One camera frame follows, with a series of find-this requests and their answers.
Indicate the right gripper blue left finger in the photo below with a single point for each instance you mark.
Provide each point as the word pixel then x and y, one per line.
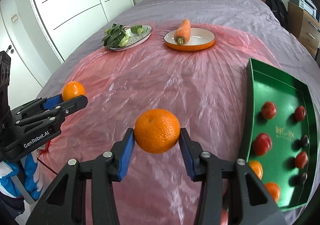
pixel 64 200

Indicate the orange oval dish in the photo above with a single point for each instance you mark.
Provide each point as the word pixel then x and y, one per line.
pixel 200 39

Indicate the mandarin orange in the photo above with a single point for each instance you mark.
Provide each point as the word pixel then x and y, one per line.
pixel 157 131

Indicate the green leafy bok choy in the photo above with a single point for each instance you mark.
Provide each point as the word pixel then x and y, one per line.
pixel 120 36

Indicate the black backpack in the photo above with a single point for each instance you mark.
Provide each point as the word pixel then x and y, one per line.
pixel 280 12

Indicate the dark plum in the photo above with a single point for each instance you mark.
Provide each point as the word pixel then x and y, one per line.
pixel 304 141
pixel 303 177

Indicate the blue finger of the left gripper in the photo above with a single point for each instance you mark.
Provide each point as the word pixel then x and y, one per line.
pixel 62 110
pixel 51 102

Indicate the purple bed sheet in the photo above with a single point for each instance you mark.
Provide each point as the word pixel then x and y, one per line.
pixel 250 16

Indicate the red apple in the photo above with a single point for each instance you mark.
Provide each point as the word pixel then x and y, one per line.
pixel 262 144

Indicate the grey printer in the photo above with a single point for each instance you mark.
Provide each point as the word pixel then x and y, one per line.
pixel 307 5

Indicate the large orange front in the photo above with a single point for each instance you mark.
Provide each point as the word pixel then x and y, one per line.
pixel 274 190

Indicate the red fruit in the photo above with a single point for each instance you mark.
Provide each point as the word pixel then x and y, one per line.
pixel 300 113
pixel 269 110
pixel 301 160

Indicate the pink plastic sheet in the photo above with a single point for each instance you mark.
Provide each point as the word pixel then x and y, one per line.
pixel 205 90

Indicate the grey patterned plate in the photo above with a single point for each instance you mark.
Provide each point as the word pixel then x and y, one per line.
pixel 143 38

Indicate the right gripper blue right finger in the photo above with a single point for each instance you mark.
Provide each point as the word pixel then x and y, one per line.
pixel 250 202

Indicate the wooden drawer cabinet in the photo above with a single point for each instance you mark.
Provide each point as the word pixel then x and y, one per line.
pixel 304 27

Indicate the blue gloved left hand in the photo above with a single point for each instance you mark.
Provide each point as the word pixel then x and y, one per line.
pixel 22 179

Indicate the white door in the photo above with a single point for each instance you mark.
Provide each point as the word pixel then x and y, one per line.
pixel 23 87

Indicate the green rectangular tray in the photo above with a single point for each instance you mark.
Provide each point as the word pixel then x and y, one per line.
pixel 267 83

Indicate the small orange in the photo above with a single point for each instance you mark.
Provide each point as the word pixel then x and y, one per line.
pixel 257 168
pixel 72 90

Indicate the carrot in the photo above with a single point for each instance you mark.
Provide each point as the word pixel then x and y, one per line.
pixel 183 33

